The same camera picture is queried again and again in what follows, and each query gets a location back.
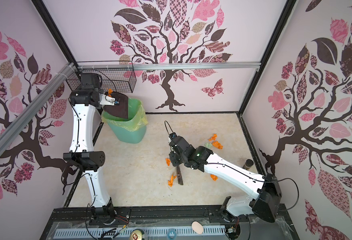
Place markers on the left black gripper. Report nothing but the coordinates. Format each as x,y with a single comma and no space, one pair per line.
97,105

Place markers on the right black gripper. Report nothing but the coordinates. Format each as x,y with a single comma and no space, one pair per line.
172,157

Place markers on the dark brown dustpan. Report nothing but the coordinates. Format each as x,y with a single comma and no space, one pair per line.
120,111

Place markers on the dark brown hand brush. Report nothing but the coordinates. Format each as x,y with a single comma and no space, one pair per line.
179,176

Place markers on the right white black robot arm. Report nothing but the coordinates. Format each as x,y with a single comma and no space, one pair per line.
263,192

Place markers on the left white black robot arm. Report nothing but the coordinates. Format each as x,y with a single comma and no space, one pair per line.
85,101

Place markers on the small orange scrap centre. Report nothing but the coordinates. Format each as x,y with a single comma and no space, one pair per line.
168,162

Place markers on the orange twisted scrap front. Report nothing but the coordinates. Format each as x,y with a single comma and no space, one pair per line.
171,180

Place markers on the orange scrap right middle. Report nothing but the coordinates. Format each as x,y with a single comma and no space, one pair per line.
213,141

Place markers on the orange scrap front right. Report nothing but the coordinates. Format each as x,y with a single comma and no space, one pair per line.
214,177

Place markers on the green bin with liner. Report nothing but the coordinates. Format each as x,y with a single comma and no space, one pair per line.
131,130

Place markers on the small dark cylinder bottle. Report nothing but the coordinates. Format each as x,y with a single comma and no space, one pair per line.
248,164

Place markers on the beige oval disc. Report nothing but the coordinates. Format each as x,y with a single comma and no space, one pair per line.
197,228

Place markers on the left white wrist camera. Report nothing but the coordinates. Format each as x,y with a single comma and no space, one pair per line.
109,101

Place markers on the black wire basket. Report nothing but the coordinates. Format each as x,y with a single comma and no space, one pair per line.
118,76

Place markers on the silver aluminium rail back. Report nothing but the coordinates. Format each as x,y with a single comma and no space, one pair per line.
182,66

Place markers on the silver aluminium rail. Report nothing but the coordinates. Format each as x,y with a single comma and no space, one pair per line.
32,109
182,66

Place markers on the silver aluminium rail left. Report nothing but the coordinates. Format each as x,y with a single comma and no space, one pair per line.
32,109

